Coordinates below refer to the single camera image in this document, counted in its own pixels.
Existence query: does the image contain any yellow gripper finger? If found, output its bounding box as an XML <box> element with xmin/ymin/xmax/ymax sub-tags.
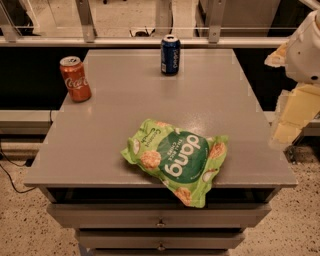
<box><xmin>264</xmin><ymin>43</ymin><xmax>288</xmax><ymax>68</ymax></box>
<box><xmin>271</xmin><ymin>83</ymin><xmax>320</xmax><ymax>144</ymax></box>

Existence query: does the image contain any blue pepsi can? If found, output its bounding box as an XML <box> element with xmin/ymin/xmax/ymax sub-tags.
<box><xmin>161</xmin><ymin>34</ymin><xmax>181</xmax><ymax>75</ymax></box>

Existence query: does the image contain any metal railing frame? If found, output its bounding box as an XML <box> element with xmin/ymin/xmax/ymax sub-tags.
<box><xmin>0</xmin><ymin>0</ymin><xmax>320</xmax><ymax>48</ymax></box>

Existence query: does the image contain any black floor cable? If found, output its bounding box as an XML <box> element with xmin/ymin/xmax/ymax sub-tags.
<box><xmin>0</xmin><ymin>139</ymin><xmax>38</xmax><ymax>194</ymax></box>

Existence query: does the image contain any grey drawer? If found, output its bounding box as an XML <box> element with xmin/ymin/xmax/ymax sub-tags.
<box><xmin>76</xmin><ymin>229</ymin><xmax>245</xmax><ymax>250</ymax></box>
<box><xmin>47</xmin><ymin>204</ymin><xmax>271</xmax><ymax>229</ymax></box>

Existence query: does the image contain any orange coca-cola can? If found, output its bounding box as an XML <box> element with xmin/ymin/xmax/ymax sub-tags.
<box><xmin>60</xmin><ymin>56</ymin><xmax>92</xmax><ymax>102</ymax></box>

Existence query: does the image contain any green rice chip bag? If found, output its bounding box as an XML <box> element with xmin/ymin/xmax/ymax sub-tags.
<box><xmin>121</xmin><ymin>119</ymin><xmax>229</xmax><ymax>208</ymax></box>

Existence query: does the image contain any grey drawer cabinet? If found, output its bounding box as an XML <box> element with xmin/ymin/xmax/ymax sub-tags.
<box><xmin>25</xmin><ymin>49</ymin><xmax>296</xmax><ymax>256</ymax></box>

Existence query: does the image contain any top grey drawer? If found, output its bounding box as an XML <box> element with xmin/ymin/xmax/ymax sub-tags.
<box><xmin>47</xmin><ymin>204</ymin><xmax>271</xmax><ymax>229</ymax></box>

